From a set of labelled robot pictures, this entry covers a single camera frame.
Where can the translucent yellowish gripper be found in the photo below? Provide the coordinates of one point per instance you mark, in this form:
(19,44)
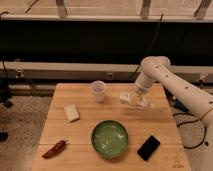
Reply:
(137,100)

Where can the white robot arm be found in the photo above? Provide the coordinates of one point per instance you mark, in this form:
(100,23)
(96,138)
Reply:
(157,69)

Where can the green ceramic bowl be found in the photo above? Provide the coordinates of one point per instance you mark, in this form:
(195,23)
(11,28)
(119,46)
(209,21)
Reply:
(109,139)

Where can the blue box on floor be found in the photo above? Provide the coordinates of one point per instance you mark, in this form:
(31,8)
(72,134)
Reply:
(180,106)

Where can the clear plastic cup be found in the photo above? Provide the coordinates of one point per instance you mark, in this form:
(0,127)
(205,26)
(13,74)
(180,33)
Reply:
(98,89)

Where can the black smartphone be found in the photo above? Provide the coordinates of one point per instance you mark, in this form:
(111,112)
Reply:
(148,148)

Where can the white sponge block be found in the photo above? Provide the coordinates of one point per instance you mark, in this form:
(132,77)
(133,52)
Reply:
(71,113)

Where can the red chili pepper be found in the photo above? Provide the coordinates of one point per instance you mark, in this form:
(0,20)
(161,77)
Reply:
(55,150)

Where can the metal wall rail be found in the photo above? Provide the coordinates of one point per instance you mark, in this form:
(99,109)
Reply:
(92,71)

